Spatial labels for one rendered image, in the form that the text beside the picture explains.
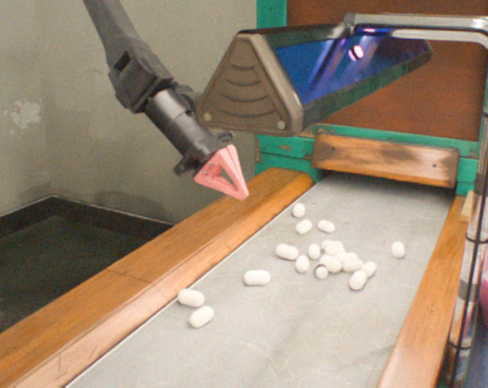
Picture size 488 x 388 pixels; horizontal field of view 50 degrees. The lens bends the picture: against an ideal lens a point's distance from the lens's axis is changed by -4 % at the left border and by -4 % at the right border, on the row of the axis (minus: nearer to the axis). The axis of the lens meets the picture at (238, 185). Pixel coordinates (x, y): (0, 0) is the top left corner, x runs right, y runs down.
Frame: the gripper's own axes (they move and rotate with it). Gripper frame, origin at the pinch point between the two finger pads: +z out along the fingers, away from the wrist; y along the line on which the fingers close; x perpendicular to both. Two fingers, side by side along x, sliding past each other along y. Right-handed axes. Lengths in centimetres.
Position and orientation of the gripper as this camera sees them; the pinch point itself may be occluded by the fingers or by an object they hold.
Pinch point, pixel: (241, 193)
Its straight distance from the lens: 82.3
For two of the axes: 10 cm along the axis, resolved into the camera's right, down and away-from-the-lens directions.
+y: 4.7, -2.6, 8.4
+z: 6.7, 7.3, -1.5
